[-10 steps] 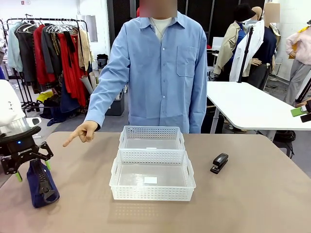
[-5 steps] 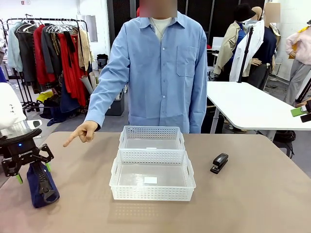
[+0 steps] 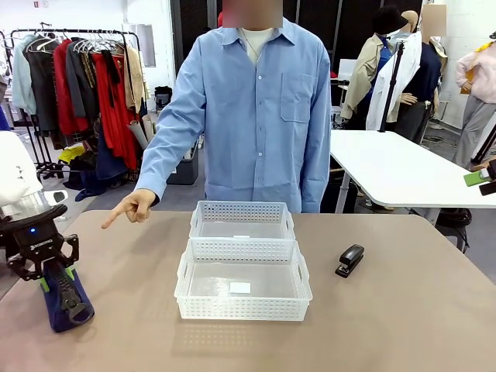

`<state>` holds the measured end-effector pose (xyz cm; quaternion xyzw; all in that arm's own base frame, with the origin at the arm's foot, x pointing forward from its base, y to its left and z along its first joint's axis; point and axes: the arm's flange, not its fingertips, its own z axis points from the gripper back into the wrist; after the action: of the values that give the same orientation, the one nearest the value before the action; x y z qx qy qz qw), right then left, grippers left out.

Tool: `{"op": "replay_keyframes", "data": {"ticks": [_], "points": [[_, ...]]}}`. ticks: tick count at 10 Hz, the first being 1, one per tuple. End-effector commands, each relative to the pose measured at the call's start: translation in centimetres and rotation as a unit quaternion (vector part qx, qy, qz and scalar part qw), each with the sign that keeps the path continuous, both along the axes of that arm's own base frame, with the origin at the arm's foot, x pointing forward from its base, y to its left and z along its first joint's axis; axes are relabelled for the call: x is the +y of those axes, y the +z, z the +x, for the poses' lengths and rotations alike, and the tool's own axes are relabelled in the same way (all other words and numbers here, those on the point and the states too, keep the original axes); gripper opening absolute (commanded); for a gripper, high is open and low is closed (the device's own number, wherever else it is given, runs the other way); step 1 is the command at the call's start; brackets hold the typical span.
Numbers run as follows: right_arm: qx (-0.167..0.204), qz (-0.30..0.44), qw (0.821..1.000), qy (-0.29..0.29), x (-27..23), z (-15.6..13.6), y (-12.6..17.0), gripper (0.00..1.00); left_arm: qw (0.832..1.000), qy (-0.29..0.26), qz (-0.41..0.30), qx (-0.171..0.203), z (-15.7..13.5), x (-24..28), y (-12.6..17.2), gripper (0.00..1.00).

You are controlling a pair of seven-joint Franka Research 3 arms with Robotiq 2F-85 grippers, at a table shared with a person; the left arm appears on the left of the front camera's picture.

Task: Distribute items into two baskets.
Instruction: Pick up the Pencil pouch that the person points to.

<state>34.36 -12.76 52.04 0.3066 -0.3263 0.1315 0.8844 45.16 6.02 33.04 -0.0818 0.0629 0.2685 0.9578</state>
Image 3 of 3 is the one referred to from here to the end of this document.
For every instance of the white table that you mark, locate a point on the white table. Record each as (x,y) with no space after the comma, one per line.
(407,170)

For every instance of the person's right forearm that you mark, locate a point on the person's right forearm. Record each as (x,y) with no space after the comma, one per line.
(155,170)

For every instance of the dark blue denim garment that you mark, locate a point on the dark blue denim garment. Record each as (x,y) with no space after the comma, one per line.
(110,162)

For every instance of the red dress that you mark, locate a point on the red dress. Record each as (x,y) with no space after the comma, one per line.
(116,128)

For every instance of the person in blue shirt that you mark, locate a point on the person in blue shirt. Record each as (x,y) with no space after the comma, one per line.
(252,116)

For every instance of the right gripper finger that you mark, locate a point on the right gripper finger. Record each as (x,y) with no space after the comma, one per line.
(476,179)
(489,188)

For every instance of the red jacket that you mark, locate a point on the red jacket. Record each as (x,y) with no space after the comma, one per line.
(64,97)

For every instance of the grey storage bin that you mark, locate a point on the grey storage bin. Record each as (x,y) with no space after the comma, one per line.
(186,172)

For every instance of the black metal clothes rack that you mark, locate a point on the black metal clothes rack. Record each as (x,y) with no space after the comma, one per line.
(131,42)

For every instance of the black stapler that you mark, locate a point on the black stapler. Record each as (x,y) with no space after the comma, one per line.
(350,257)

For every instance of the black scarf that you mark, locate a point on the black scarf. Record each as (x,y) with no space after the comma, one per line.
(112,77)

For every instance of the grey paper roll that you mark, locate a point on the grey paper roll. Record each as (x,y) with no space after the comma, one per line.
(138,133)

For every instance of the beige garment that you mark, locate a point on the beige garment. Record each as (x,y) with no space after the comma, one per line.
(135,81)

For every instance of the pale blue sweater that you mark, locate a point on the pale blue sweater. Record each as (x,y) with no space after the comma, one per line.
(21,77)

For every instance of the black tripod pole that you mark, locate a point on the black tripod pole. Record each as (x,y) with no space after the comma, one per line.
(393,85)

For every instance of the black hat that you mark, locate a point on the black hat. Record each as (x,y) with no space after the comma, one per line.
(387,19)

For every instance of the dark grey coat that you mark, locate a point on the dark grey coat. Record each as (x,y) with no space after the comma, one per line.
(40,89)

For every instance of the black backpack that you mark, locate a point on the black backpack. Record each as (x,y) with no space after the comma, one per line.
(453,228)

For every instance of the grey jacket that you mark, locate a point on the grey jacket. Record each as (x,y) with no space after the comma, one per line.
(79,85)

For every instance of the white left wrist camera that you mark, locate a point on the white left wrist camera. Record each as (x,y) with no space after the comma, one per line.
(56,197)

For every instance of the person's right hand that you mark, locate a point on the person's right hand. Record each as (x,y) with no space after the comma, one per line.
(135,205)

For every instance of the person in red cap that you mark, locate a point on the person in red cap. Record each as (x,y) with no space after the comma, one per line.
(221,19)

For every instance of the yellow garment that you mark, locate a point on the yellow garment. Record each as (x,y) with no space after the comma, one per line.
(69,154)

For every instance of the bright blue garment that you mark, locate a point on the bright blue garment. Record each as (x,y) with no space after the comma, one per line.
(3,116)

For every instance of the white paper label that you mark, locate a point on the white paper label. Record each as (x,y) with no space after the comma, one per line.
(240,287)
(241,236)

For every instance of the navy CAMPUS pencil pouch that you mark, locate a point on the navy CAMPUS pencil pouch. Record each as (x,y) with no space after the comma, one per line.
(58,317)

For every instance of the mannequin in white shirt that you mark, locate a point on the mannequin in white shirt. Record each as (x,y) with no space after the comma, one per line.
(381,100)

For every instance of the person's left forearm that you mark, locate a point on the person's left forearm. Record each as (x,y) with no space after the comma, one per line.
(317,182)

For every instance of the mannequin in beige coat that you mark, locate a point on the mannequin in beige coat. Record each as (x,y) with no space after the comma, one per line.
(362,77)

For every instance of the grey wall cabinet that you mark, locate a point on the grey wall cabinet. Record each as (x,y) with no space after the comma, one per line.
(144,44)

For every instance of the white perforated plastic basket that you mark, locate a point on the white perforated plastic basket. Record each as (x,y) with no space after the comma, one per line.
(240,308)
(242,211)

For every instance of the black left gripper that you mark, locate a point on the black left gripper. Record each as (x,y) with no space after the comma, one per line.
(35,240)

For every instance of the person in pink sweater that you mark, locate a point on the person in pink sweater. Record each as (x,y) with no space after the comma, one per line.
(478,77)

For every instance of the black bag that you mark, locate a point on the black bag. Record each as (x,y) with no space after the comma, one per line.
(163,98)

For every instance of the figure in navy top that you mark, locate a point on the figure in navy top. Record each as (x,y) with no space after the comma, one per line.
(426,81)

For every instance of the grey table leg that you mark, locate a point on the grey table leg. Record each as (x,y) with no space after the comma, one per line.
(342,193)

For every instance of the white board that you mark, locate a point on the white board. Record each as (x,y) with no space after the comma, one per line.
(348,69)

